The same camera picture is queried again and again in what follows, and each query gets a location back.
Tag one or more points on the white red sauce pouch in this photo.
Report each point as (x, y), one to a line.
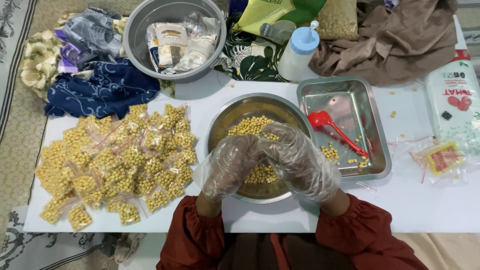
(455, 101)

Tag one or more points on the brown cloth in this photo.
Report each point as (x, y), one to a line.
(393, 41)

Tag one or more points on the yellow green chickpea bag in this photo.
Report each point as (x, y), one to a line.
(268, 13)

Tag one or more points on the navy patterned cloth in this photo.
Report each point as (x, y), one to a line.
(101, 90)

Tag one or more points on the rectangular steel tray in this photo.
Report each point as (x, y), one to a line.
(348, 101)

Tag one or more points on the heap of loose chickpeas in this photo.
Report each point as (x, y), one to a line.
(251, 126)

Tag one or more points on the pile of bagged chickpea packets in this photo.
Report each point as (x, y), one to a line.
(120, 161)

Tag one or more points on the white squeeze bottle blue cap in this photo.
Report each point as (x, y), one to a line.
(298, 52)

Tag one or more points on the clear plastic cup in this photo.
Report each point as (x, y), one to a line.
(277, 30)

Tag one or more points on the stack of empty zip bags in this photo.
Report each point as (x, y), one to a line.
(438, 159)

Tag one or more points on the person's right fingers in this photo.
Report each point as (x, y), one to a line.
(273, 138)

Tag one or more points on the person's left fingers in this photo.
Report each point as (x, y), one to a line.
(247, 144)

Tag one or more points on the red plastic spoon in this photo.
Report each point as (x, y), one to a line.
(330, 127)

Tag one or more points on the grey purple patterned cloth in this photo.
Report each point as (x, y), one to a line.
(88, 37)

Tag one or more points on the round steel bowl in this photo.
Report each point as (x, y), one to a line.
(240, 112)

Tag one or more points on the person's right hand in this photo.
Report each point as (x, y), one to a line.
(300, 165)

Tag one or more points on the green leaf print cloth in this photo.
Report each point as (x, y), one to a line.
(249, 56)

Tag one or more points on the person's left hand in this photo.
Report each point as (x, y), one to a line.
(227, 168)

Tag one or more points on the white printed packets in basin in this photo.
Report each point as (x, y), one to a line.
(180, 47)

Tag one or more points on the chickpeas in steel tray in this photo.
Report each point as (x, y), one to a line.
(330, 153)

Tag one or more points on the grey plastic basin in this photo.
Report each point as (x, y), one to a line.
(138, 41)

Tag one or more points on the cream floral cloth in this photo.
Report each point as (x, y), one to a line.
(39, 60)

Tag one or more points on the clear bag of chickpeas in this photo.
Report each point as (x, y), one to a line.
(337, 18)

